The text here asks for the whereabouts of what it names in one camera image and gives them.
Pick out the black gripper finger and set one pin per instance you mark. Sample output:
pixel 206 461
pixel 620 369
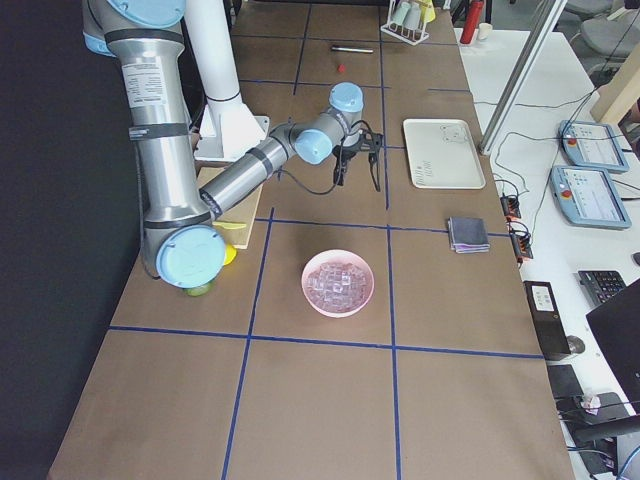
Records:
pixel 374 168
pixel 341 166

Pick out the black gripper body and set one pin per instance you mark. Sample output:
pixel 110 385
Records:
pixel 355 147

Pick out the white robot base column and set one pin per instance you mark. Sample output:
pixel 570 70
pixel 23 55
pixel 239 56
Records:
pixel 228 128

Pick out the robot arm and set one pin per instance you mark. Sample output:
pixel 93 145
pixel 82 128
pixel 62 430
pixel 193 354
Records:
pixel 178 241

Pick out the grey cup in rack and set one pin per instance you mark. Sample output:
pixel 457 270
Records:
pixel 413 16

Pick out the ice cubes in bowl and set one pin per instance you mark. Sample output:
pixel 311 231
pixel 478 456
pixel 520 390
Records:
pixel 337 287

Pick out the mint green cup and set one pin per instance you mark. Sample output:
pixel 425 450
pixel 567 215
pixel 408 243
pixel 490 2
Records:
pixel 398 13

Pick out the yellow cup in rack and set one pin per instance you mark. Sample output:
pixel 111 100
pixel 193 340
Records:
pixel 428 13

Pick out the small paper cup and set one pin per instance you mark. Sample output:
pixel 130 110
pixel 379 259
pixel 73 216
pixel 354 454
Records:
pixel 483 31

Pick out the cream bear tray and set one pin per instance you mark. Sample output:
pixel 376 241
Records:
pixel 441 154

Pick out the steel muddler black tip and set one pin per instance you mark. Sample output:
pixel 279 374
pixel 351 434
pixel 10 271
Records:
pixel 351 49

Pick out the wooden cutting board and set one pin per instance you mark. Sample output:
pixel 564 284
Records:
pixel 245 211

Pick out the folded grey cloth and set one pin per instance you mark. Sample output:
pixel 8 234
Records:
pixel 467 235

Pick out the pink bowl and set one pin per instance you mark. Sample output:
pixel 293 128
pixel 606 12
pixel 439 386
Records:
pixel 339 256

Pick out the yellow plastic knife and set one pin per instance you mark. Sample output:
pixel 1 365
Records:
pixel 229 225

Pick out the upper orange circuit board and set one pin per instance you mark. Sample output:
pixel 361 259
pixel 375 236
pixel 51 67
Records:
pixel 511 206

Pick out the orange circuit board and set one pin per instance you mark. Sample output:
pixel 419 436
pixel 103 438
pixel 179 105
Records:
pixel 521 238
pixel 511 206

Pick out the yellow lemon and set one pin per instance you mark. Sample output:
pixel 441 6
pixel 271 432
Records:
pixel 230 254

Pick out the lower orange circuit board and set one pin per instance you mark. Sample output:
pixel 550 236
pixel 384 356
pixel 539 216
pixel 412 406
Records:
pixel 521 238

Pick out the red bottle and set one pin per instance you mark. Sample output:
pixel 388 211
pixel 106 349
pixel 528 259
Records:
pixel 471 22

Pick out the green avocado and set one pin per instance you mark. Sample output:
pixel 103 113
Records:
pixel 199 290

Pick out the lower teach pendant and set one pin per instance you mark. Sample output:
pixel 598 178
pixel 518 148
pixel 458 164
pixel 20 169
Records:
pixel 588 198

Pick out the teach pendant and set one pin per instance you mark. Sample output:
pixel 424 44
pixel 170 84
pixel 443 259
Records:
pixel 588 198
pixel 592 144

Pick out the upper teach pendant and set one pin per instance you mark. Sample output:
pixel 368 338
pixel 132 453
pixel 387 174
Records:
pixel 592 144

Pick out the black box with label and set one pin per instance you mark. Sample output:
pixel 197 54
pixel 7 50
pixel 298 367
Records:
pixel 546 320

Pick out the black keyboard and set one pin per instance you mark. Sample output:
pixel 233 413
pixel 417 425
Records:
pixel 601 285

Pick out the computer mouse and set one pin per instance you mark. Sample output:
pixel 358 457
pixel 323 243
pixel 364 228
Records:
pixel 576 344

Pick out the black laptop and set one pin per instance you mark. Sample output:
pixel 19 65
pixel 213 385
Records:
pixel 615 326

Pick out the white wire cup rack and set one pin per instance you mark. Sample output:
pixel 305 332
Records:
pixel 400 33

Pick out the aluminium frame post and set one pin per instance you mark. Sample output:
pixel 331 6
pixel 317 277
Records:
pixel 547 18

